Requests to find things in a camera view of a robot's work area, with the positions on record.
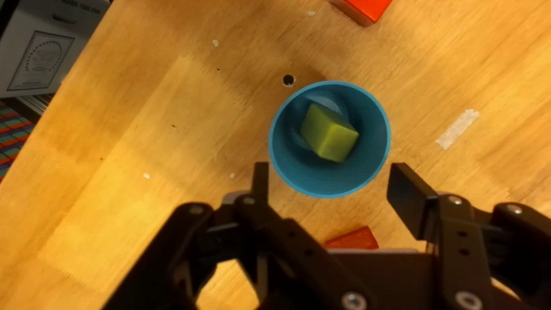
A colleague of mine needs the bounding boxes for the striped colourful rug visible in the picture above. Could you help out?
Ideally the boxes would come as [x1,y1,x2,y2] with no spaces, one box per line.
[0,102,33,181]

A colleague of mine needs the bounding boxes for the white tape strip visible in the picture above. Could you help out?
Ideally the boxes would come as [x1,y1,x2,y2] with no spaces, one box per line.
[436,109,481,150]

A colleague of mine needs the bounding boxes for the yellow wooden cube block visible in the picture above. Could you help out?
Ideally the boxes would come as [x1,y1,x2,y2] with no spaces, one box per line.
[302,104,360,162]

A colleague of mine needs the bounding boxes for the blue plastic cup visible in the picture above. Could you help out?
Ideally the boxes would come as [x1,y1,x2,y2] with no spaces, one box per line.
[269,81,391,198]

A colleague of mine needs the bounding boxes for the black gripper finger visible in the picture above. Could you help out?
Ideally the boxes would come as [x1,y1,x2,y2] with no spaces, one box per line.
[386,162,440,240]

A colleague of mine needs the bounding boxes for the white cardboard box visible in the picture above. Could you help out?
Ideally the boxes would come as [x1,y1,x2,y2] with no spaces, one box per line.
[0,0,114,99]

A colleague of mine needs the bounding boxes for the red wooden cube block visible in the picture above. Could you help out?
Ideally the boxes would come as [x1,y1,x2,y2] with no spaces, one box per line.
[331,0,393,26]

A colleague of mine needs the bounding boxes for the red triangular wooden block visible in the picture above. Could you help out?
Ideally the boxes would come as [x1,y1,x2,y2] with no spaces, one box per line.
[324,226,379,250]

